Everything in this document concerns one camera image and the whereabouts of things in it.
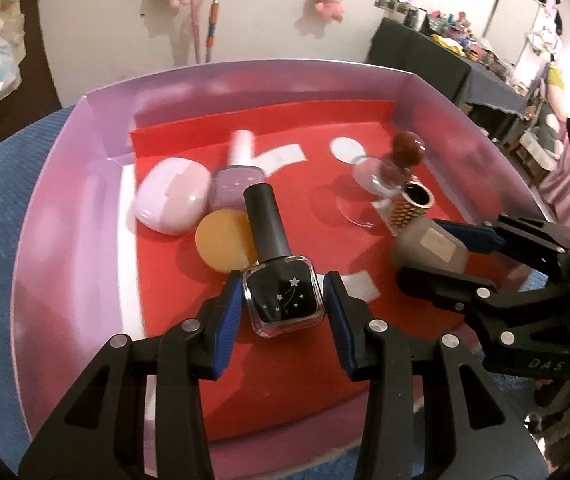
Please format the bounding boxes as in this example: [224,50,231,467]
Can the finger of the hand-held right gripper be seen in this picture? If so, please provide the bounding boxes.
[396,266,570,356]
[434,214,570,271]

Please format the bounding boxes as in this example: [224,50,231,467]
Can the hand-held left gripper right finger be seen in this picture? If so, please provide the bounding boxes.
[322,270,551,480]

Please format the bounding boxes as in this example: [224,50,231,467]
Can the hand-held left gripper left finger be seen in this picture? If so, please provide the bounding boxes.
[17,271,242,480]

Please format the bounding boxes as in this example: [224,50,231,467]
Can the taupe square compact case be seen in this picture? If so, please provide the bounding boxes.
[391,220,468,273]

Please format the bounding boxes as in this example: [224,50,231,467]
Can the black nail polish bottle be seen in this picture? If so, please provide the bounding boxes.
[241,183,327,338]

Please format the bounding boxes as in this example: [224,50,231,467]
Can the gold hair roller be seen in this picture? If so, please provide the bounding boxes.
[387,182,436,236]

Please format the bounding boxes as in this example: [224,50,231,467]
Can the amber round disc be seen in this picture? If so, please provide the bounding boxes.
[195,208,258,274]

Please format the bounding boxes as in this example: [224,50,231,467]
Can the clear small stemmed glass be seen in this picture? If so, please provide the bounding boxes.
[336,156,416,228]

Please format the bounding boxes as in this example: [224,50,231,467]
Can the purple nail polish bottle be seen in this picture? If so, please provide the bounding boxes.
[208,129,266,212]

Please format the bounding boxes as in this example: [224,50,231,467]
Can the lilac cardboard box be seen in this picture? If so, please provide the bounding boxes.
[9,59,556,466]

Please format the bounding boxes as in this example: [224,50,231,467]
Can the person's right forearm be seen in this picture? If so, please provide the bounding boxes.
[528,375,570,461]

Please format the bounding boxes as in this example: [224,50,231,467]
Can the red printed paper sheet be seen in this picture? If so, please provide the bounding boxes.
[130,100,471,443]

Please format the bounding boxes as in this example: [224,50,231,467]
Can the dark red nail polish bottle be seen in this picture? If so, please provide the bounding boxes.
[390,130,426,186]

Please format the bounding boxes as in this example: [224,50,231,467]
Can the pink oval compact case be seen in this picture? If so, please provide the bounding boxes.
[133,157,212,235]

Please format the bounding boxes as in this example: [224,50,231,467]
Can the large grey and yellow plush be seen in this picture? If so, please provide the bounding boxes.
[530,65,570,161]

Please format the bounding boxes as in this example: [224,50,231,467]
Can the table with black cloth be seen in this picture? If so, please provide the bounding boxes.
[366,17,541,121]

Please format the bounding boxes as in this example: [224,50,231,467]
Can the metal rack with white panel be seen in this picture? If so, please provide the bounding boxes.
[482,0,546,91]

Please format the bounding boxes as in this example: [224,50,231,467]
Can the row of small bottles and figures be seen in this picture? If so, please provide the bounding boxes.
[375,0,521,81]

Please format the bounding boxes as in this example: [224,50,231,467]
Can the bright pink plush toy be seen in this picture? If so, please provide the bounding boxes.
[312,0,346,22]

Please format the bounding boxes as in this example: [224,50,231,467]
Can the pink stick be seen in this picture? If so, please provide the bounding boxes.
[188,0,203,65]

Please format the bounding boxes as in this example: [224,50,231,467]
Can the broom stick with orange grip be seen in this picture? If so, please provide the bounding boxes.
[204,0,228,64]

